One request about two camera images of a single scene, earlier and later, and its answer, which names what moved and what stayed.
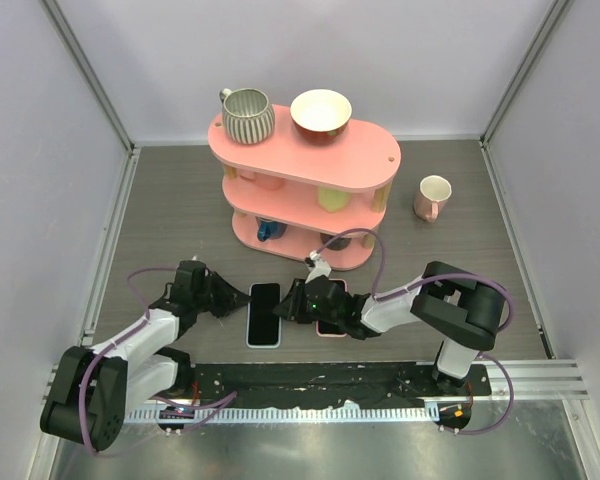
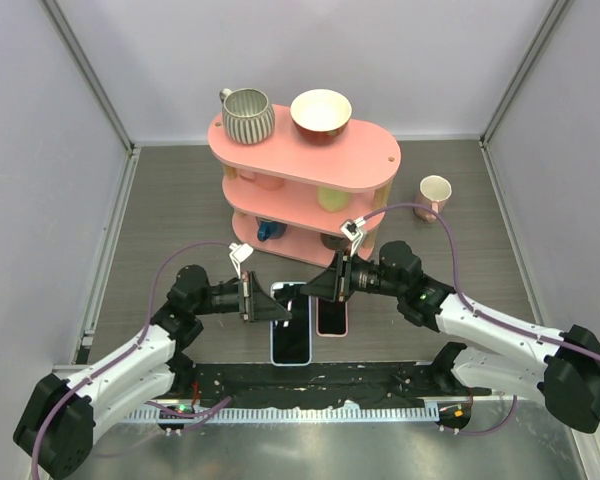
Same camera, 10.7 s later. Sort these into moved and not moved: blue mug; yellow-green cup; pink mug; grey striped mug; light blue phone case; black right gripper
Moved: black right gripper; light blue phone case
Not moved: pink mug; yellow-green cup; blue mug; grey striped mug
